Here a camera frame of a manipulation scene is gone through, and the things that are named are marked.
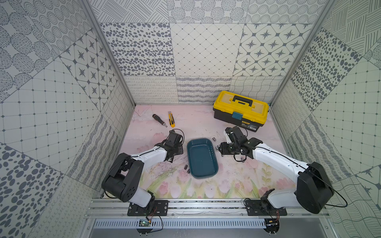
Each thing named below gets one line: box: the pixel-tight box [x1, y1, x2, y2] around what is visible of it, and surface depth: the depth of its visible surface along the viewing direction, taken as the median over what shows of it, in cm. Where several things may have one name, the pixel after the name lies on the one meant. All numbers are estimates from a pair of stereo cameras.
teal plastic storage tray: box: [186, 137, 219, 180], surface depth 92 cm
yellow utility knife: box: [167, 111, 176, 128], surface depth 113 cm
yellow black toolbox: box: [212, 90, 270, 133], surface depth 100 cm
